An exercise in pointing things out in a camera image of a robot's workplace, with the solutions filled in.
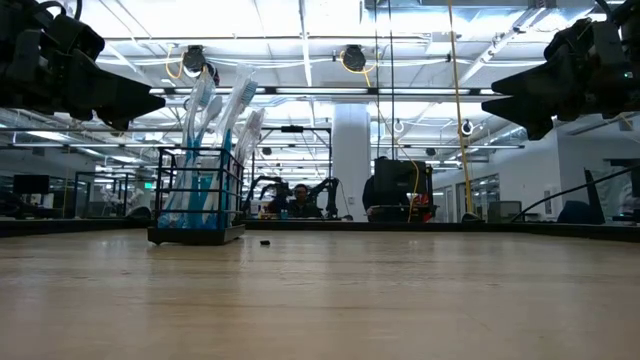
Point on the black equipment cart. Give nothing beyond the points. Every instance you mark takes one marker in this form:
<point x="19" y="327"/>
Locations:
<point x="400" y="175"/>

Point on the black background robot arm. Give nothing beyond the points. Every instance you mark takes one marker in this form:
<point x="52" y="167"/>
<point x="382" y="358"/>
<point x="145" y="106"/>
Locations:
<point x="265" y="187"/>
<point x="330" y="192"/>

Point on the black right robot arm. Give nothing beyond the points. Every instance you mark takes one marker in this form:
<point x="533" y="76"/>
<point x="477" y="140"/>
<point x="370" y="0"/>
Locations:
<point x="630" y="10"/>

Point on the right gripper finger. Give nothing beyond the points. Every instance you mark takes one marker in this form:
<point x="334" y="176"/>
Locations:
<point x="535" y="112"/>
<point x="545" y="77"/>

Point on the person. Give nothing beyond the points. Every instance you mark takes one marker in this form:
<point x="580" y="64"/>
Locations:
<point x="301" y="200"/>

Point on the blue white toothbrush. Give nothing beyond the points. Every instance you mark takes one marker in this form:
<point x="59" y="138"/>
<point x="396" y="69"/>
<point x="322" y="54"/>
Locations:
<point x="202" y="90"/>
<point x="214" y="107"/>
<point x="245" y="92"/>

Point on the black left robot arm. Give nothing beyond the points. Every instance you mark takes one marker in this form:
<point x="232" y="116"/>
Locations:
<point x="7" y="12"/>

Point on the white building column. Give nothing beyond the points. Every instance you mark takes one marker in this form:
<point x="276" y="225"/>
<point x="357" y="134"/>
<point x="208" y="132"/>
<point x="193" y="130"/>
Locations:
<point x="350" y="160"/>

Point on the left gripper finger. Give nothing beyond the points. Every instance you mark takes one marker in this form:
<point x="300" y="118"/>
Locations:
<point x="120" y="120"/>
<point x="120" y="95"/>

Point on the black background station frame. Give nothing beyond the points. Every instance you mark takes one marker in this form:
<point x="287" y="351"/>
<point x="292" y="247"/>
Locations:
<point x="292" y="128"/>

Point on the black monitor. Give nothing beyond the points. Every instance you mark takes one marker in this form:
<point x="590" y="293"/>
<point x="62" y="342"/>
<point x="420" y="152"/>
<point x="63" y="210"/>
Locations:
<point x="30" y="184"/>

